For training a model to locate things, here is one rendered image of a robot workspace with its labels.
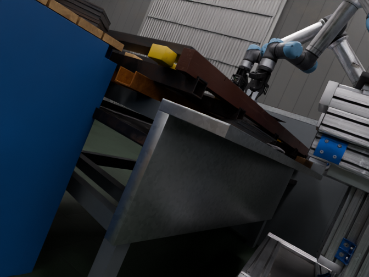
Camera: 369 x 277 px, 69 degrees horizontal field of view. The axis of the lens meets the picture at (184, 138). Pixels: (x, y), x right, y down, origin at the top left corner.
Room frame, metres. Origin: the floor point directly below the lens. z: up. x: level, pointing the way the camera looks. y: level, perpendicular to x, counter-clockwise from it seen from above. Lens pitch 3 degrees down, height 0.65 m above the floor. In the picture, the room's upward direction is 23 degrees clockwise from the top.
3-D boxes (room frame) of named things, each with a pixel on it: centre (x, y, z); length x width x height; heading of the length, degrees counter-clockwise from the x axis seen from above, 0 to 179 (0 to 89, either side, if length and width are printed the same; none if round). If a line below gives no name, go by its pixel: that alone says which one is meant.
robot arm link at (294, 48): (1.30, -0.30, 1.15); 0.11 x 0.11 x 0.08; 27
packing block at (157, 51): (0.77, 0.15, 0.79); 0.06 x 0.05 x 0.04; 54
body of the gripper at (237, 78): (1.71, -0.17, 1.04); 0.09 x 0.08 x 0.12; 145
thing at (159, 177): (1.17, -0.31, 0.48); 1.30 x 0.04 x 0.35; 144
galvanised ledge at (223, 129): (1.12, -0.38, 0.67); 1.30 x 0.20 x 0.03; 144
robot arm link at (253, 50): (1.72, -0.18, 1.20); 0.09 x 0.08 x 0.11; 75
